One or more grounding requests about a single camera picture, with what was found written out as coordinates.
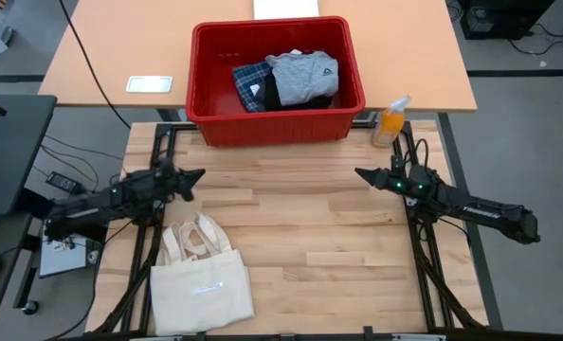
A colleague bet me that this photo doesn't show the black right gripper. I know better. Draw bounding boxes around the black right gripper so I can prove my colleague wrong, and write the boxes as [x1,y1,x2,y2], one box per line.
[354,153,448,203]

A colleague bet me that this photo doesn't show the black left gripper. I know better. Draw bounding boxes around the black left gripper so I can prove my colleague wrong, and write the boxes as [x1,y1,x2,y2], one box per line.
[110,158,208,212]

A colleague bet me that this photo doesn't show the black garment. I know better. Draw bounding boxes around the black garment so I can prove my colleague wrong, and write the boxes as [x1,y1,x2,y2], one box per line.
[255,70,335,114]

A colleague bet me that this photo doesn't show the light grey t-shirt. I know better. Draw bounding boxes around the light grey t-shirt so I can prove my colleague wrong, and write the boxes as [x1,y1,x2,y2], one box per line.
[264,49,340,108]

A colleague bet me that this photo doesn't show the blue plaid garment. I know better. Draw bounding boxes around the blue plaid garment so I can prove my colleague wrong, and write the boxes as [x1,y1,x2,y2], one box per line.
[231,60,275,114]

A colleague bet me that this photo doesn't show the red plastic laundry basket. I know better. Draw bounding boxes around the red plastic laundry basket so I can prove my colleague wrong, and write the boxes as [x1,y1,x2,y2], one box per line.
[185,16,367,148]

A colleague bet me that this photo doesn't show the orange spray bottle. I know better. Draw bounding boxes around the orange spray bottle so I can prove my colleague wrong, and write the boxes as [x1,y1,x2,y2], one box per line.
[371,95,412,149]

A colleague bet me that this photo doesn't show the cream canvas tote bag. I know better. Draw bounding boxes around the cream canvas tote bag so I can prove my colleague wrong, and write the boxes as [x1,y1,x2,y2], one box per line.
[149,212,256,337]

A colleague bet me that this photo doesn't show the light wooden desk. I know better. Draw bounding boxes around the light wooden desk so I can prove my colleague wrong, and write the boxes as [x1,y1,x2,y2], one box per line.
[38,0,479,114]

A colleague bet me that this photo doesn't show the black power adapter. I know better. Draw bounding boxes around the black power adapter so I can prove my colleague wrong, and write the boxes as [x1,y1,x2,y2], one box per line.
[45,170,82,196]

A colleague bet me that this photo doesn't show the white box with keys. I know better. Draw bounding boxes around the white box with keys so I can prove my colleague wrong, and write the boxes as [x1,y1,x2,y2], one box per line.
[38,234,100,278]

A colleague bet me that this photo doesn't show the black side desk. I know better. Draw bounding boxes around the black side desk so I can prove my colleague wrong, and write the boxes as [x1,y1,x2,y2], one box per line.
[0,93,58,333]

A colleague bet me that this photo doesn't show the white paper sheet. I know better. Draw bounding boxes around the white paper sheet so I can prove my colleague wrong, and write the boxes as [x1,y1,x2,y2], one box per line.
[252,0,320,21]

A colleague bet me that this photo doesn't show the black computer tower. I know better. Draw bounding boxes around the black computer tower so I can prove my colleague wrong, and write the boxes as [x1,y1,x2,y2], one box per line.
[458,0,556,41]

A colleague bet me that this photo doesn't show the black aluminium frame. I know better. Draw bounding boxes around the black aluminium frame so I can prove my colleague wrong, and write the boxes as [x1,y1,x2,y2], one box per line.
[91,120,563,341]

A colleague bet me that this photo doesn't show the long black cable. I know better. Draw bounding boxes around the long black cable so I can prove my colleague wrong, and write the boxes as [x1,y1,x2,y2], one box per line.
[57,0,132,131]

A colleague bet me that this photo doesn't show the black floor cable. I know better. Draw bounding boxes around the black floor cable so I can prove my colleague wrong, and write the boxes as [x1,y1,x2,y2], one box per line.
[505,22,563,56]

